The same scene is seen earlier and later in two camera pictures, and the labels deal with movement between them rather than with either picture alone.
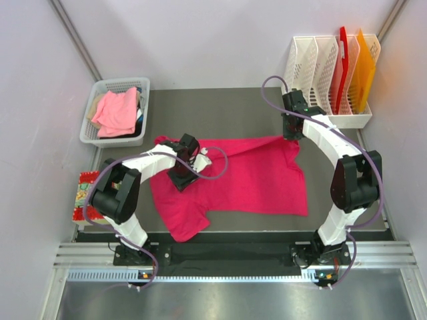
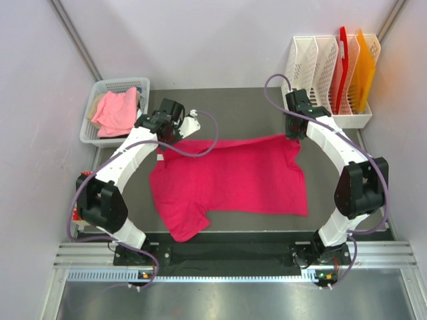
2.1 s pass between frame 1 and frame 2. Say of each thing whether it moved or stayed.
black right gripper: stayed
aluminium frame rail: stayed
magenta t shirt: stayed
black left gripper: moved
